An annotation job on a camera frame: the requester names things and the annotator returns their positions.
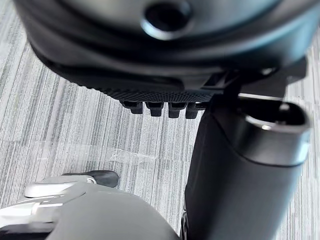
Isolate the clear tape strip on floor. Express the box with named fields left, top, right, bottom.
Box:
left=32, top=141, right=157, bottom=165

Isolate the dark robot foot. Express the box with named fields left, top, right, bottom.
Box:
left=62, top=170, right=120, bottom=188

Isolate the silver robot leg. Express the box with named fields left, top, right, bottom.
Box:
left=0, top=174, right=180, bottom=240

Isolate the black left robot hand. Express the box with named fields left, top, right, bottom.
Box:
left=11, top=0, right=320, bottom=240

